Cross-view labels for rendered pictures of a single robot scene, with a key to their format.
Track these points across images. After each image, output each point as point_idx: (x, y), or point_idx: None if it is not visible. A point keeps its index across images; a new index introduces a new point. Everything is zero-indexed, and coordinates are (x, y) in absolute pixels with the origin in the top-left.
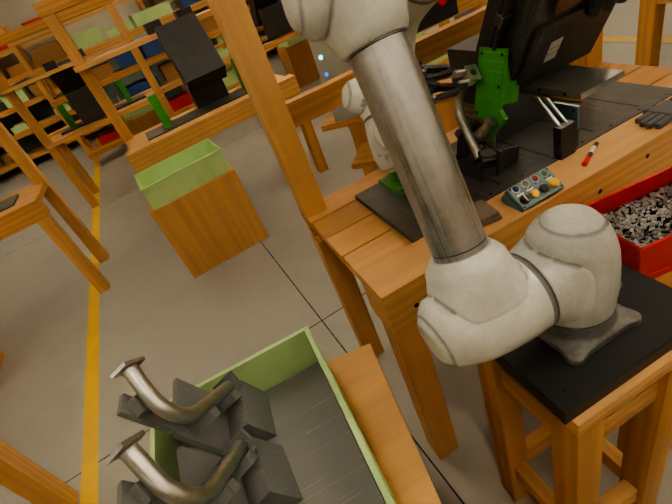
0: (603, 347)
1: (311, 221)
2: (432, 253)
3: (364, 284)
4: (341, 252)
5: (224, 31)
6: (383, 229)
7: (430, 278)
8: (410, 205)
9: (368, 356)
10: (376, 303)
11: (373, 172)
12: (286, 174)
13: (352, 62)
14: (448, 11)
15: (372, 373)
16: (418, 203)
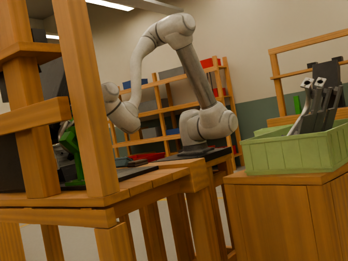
0: None
1: (125, 189)
2: (214, 101)
3: (193, 166)
4: (167, 174)
5: (86, 16)
6: (141, 175)
7: (220, 105)
8: (120, 173)
9: (230, 175)
10: (200, 172)
11: (50, 198)
12: (106, 144)
13: (191, 44)
14: None
15: (238, 172)
16: (209, 84)
